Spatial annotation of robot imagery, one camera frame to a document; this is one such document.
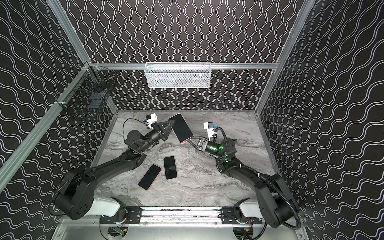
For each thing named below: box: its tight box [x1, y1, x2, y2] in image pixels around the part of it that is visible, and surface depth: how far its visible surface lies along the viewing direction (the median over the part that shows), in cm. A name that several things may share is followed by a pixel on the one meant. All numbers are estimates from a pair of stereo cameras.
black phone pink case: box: [138, 164, 162, 191], surface depth 89 cm
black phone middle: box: [163, 156, 178, 180], surface depth 94 cm
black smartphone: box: [168, 113, 193, 142], surface depth 71 cm
